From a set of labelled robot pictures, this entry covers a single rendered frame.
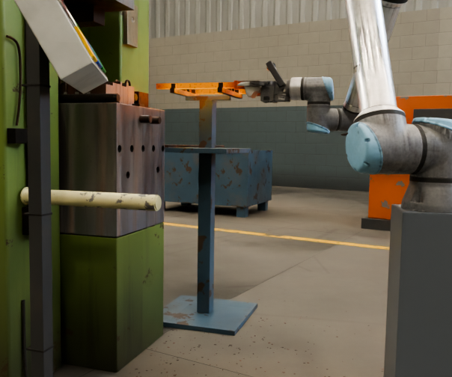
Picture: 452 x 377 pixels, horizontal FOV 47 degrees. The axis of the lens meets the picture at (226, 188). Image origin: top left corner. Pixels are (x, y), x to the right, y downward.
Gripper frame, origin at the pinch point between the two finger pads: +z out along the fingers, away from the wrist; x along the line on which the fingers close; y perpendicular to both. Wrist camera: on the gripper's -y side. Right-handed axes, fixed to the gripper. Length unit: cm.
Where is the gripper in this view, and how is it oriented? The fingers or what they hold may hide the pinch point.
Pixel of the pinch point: (242, 84)
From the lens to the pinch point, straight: 217.1
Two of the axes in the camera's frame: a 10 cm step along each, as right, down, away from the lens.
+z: -9.6, -0.4, 2.8
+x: 2.8, -0.8, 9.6
